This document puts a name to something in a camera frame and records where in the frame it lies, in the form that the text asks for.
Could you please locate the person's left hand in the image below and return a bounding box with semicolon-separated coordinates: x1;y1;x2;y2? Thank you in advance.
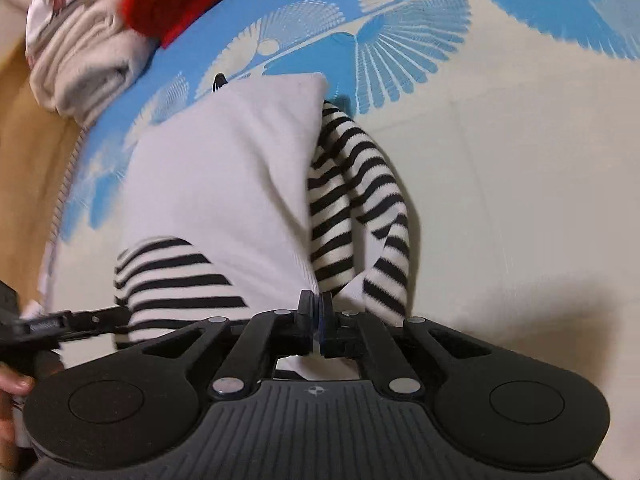
0;364;36;476

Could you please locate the white hooded top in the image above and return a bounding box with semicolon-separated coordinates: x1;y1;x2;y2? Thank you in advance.
112;72;412;381

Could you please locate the blue printed blanket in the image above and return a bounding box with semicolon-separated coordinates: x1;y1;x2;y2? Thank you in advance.
40;0;640;480

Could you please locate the white and pink cloth pile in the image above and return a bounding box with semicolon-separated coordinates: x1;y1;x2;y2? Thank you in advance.
24;0;68;61

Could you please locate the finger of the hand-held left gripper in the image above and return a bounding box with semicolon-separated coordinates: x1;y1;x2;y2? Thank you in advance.
62;306;135;343

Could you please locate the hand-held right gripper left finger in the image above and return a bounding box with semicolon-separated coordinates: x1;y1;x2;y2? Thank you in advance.
142;290;321;402

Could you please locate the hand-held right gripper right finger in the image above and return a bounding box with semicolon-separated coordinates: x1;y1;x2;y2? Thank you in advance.
320;292;496;400

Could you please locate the wooden bed frame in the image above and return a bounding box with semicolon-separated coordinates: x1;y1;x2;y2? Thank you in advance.
0;42;86;286

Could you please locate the cream folded blanket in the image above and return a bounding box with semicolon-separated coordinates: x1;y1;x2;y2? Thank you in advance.
27;0;162;122

